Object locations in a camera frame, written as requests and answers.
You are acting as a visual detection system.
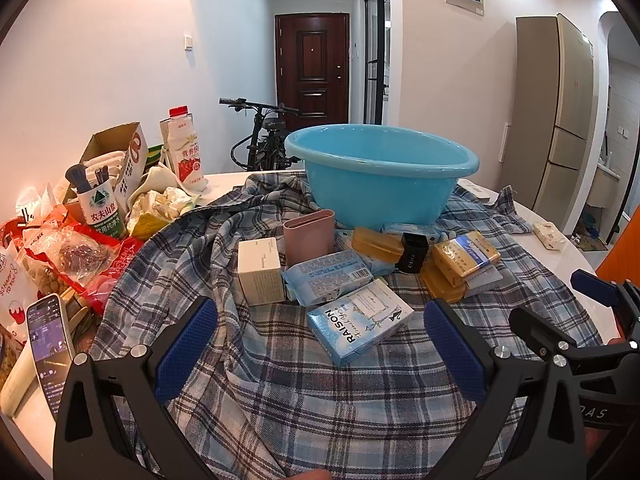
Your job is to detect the blue plaid shirt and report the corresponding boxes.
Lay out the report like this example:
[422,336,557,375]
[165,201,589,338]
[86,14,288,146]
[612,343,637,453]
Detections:
[90,170,603,480]

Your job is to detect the blue wet wipes packet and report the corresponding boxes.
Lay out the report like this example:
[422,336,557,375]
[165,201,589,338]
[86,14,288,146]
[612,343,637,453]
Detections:
[282,250,374,307]

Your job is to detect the grey packet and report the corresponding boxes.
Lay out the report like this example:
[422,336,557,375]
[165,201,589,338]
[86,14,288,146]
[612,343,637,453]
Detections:
[464,264,504,297]

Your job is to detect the beige refrigerator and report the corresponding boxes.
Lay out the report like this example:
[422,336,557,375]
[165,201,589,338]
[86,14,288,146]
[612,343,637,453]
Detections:
[515,13,596,231]

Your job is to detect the yellow and blue packet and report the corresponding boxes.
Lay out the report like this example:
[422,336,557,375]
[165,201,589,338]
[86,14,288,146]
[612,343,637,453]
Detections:
[432,231,501,279]

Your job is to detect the white cardboard box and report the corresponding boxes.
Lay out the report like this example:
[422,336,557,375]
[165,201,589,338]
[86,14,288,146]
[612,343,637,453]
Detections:
[237,238,287,307]

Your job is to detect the red snack bags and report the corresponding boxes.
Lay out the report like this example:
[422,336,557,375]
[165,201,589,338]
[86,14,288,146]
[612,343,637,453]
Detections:
[0,207,146,317]

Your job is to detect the amber soap box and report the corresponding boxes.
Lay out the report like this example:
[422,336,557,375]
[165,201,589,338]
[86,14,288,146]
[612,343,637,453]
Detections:
[351,226,405,267]
[420,259,469,304]

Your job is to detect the smartphone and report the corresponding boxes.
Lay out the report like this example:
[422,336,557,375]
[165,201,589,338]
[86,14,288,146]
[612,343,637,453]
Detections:
[26,294,76,420]

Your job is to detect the dark red entrance door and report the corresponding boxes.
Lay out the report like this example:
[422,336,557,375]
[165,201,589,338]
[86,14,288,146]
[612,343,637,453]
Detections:
[274,12,350,126]

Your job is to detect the small black box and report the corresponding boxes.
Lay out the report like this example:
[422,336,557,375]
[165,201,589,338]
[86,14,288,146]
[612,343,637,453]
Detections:
[400,232,430,275]

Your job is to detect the black bicycle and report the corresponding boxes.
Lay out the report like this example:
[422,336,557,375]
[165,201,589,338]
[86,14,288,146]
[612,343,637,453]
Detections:
[218,97,304,172]

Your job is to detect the white flat device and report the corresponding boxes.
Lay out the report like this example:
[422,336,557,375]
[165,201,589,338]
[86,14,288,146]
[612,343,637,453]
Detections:
[456,178,494,204]

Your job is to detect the light blue flat packet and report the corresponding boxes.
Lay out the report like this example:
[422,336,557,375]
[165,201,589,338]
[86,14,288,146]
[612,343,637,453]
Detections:
[381,222,451,244]

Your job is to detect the green label bottle with brushes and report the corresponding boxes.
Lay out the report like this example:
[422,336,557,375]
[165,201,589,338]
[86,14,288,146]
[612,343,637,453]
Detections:
[65,162,129,241]

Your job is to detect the white tissue packet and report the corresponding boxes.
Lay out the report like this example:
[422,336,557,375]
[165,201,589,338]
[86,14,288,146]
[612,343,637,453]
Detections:
[531,220,569,252]

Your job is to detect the open brown cardboard box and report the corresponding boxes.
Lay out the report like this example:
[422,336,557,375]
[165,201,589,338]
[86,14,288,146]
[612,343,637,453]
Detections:
[79,121,150,202]

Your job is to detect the light blue plastic basin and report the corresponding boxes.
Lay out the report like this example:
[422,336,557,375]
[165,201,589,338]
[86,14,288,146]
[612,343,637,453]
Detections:
[284,124,480,227]

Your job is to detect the pink plastic holder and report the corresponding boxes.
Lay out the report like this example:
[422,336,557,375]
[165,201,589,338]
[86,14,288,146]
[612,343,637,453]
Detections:
[283,208,335,267]

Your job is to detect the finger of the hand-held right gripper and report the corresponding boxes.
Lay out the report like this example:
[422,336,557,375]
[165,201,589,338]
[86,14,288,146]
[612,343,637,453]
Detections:
[571,269,640,343]
[509,305,581,362]

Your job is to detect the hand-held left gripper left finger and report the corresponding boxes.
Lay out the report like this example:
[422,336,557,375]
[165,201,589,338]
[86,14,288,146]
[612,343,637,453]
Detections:
[52,296,219,480]

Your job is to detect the white milk bottle red cap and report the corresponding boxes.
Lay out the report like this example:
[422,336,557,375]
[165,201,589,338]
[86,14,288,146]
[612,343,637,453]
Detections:
[159,105,209,192]

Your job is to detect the black framed glass door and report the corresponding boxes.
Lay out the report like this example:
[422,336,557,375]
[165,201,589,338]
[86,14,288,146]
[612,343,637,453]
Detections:
[363,0,391,126]

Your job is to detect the white washbasin cabinet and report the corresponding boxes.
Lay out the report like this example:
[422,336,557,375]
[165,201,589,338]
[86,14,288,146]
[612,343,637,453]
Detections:
[586,159,622,209]

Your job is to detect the orange wooden panel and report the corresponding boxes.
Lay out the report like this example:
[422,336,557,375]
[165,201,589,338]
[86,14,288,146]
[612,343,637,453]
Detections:
[594,217,640,306]

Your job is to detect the blue printed tissue packet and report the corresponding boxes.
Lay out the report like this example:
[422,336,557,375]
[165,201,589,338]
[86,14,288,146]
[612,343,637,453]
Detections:
[306,278,415,367]

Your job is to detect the yellow bag with crumpled tissue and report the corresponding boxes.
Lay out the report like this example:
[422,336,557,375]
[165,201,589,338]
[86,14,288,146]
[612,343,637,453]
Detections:
[126,164,213,241]

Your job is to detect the white bag strawberry print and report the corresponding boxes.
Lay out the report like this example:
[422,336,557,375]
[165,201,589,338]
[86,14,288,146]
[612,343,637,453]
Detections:
[0,242,40,343]

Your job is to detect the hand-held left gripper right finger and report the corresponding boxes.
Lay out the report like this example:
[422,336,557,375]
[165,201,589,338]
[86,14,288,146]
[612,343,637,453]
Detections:
[423,298,586,480]

